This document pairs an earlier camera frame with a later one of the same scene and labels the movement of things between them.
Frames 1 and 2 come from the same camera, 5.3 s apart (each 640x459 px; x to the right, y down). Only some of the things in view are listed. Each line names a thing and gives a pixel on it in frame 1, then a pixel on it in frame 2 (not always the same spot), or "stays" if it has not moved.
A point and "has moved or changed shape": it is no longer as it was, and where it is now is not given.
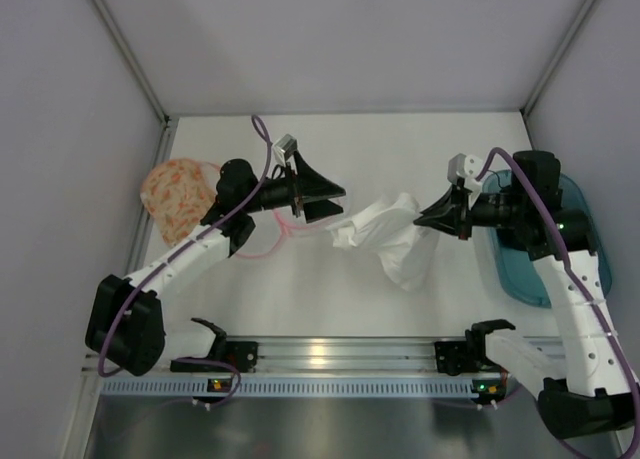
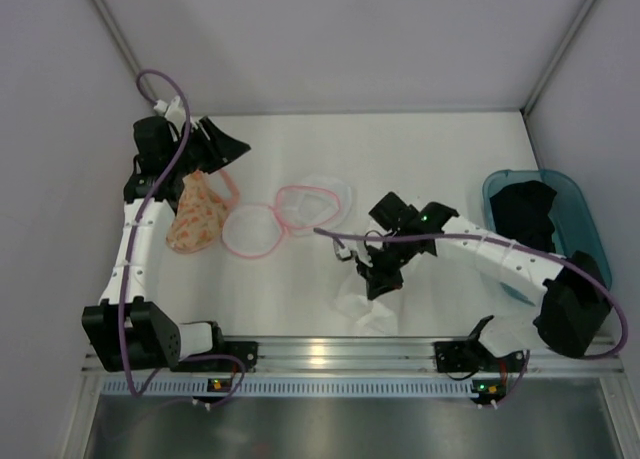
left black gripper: x=295 y=194 -> x=209 y=142
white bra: x=389 y=227 has moved or changed shape
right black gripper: x=463 y=213 -> x=382 y=270
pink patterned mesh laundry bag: x=177 y=194 stays
